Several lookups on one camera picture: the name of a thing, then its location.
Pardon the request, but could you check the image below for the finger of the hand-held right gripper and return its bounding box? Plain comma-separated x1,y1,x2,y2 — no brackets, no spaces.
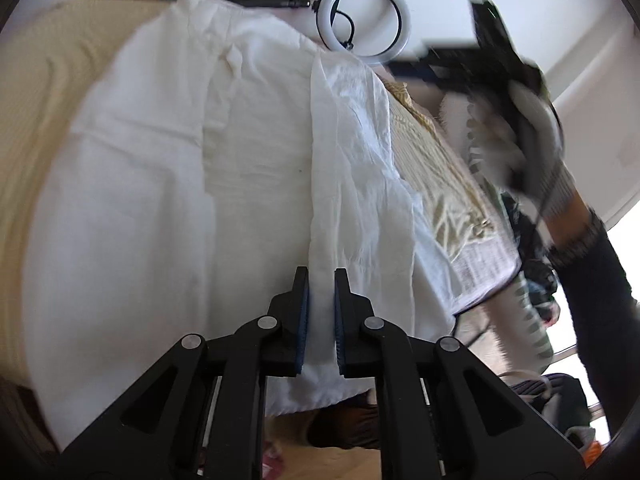
389,55,442,84

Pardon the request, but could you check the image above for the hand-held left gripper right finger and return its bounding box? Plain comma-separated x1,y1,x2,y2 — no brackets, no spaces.
333,268,587,480

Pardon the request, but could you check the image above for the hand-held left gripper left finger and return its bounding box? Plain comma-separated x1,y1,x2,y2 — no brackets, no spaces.
57,266,311,480

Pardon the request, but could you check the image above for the white cotton garment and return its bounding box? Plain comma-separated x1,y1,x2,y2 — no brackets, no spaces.
22,0,463,451

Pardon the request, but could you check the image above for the person's right forearm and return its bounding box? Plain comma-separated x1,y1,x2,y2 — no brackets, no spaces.
542,192,640,441

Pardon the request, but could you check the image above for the person's right hand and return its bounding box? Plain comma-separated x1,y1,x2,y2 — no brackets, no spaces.
505,80,577,222

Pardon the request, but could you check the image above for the brown cloth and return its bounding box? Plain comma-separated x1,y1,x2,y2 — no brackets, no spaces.
307,400,383,450

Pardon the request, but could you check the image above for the green patterned white pillow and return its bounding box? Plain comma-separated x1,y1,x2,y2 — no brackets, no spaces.
440,92,558,376

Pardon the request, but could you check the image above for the dark knit cloth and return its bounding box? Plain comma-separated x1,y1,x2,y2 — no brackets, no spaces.
510,372,593,433

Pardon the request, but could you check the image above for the yellow striped bed sheet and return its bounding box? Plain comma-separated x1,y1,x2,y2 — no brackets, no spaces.
0,0,501,391

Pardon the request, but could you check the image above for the white ring light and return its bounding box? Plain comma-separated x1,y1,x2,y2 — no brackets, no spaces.
317,0,412,67

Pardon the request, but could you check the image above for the black ring light cable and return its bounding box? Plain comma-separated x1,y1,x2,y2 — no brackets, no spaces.
330,0,357,52

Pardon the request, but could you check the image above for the black ring light stand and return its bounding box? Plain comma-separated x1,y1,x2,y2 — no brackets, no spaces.
215,0,321,10

